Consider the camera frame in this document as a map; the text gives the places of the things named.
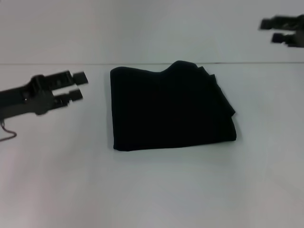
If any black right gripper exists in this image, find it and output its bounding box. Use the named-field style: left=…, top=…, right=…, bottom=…
left=258, top=14, right=304, bottom=48

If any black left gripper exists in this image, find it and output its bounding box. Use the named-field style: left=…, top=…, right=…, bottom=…
left=0, top=70, right=89, bottom=117

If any black shirt with FREE print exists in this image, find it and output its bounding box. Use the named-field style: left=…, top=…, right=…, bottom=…
left=110, top=60, right=238, bottom=152

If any left arm cable with plug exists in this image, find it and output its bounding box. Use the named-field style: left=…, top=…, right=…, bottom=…
left=0, top=120, right=17, bottom=143

